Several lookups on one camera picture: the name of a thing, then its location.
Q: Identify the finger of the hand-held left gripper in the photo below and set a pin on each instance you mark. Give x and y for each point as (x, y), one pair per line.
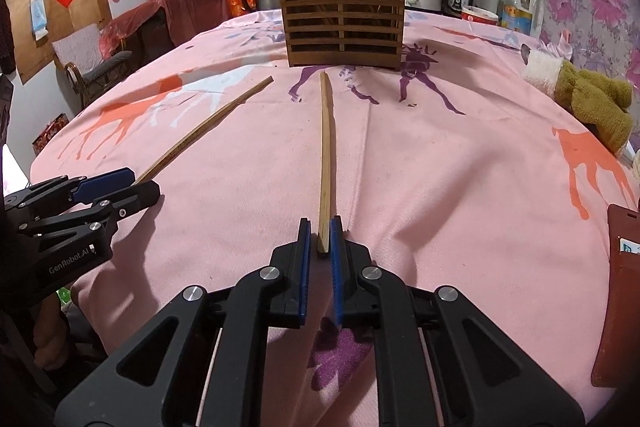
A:
(140, 197)
(105, 184)

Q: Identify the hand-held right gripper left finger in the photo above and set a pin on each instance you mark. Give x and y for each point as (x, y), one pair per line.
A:
(304, 277)

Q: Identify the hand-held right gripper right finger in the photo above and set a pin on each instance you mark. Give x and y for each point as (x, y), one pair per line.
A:
(337, 277)

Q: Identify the brown wooden chopstick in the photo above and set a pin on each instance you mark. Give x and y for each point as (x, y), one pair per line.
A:
(325, 157)
(155, 167)

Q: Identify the person's left hand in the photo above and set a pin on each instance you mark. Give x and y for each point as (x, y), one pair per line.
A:
(52, 332)

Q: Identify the red gift box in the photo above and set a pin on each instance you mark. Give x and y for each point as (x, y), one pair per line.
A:
(50, 134)

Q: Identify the chair with grey cushion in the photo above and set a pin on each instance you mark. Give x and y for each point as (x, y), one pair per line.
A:
(92, 62)

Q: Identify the wooden door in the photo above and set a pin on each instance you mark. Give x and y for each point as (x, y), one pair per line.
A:
(75, 32)

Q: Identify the red cloth covered table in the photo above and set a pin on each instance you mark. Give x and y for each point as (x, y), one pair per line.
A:
(170, 17)

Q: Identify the blue and white packet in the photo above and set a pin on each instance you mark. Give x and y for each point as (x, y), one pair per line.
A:
(39, 17)

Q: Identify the brown leather wallet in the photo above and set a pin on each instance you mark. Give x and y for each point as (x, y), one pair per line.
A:
(617, 297)

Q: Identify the red and white bowl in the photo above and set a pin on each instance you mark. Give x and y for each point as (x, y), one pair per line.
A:
(480, 17)

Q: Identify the olive and cream plush cloth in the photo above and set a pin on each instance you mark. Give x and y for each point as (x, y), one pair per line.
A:
(595, 107)

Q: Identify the white crumpled cloth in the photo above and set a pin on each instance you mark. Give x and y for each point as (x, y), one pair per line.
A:
(634, 162)

